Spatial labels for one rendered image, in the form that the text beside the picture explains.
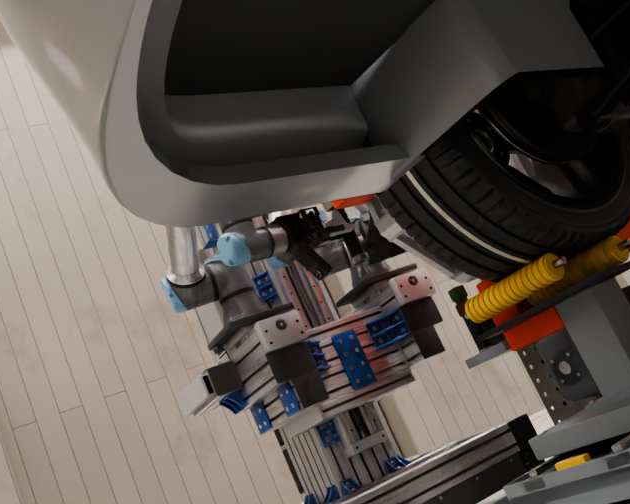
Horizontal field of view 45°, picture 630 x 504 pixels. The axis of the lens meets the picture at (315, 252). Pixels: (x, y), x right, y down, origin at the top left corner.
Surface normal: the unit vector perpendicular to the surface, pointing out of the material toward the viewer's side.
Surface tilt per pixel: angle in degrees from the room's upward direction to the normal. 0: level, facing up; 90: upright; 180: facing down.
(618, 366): 90
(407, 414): 90
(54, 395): 90
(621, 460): 90
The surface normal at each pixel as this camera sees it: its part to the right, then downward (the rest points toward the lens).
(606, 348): -0.77, 0.18
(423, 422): 0.40, -0.41
